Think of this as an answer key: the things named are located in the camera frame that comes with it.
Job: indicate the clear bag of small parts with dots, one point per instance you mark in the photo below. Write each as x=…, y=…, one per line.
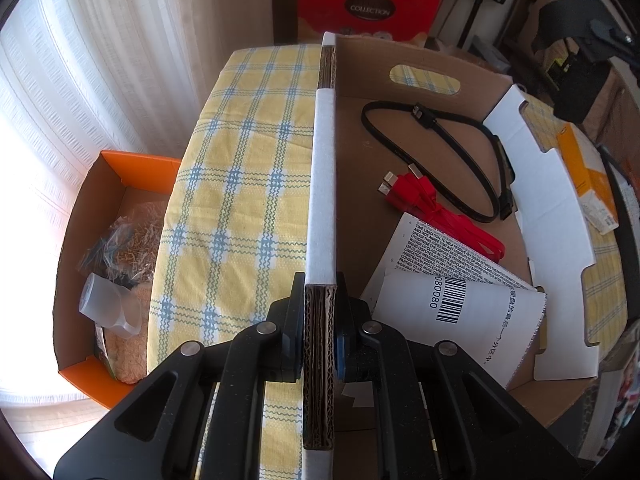
x=125, y=240

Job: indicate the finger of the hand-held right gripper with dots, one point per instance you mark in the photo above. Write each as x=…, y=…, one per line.
x=585, y=95
x=565, y=22

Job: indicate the white paper leaflet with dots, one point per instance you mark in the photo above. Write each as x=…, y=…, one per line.
x=450, y=320

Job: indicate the white curtain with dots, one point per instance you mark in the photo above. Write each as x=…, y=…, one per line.
x=100, y=85

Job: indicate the translucent plastic cup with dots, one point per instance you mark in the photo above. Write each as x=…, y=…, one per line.
x=107, y=305

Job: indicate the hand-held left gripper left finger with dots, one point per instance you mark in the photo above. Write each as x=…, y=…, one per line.
x=292, y=330

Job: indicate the black curved bar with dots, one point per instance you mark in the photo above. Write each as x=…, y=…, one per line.
x=622, y=195

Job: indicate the orange cardboard box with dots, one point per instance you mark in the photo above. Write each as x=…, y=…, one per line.
x=140, y=167

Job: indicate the green clock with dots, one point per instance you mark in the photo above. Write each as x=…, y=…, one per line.
x=557, y=67

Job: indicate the orange and white package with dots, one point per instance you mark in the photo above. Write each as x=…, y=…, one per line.
x=587, y=180

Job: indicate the red gift bag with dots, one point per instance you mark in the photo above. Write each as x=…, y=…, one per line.
x=370, y=5

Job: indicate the wooden sofa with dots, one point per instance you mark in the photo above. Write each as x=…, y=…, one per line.
x=522, y=15

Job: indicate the white cardboard tray box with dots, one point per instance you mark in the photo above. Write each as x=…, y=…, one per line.
x=360, y=170

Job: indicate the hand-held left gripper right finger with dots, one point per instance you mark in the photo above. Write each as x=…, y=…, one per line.
x=342, y=355

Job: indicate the floral cloth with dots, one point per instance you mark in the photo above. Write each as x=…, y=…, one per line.
x=625, y=400

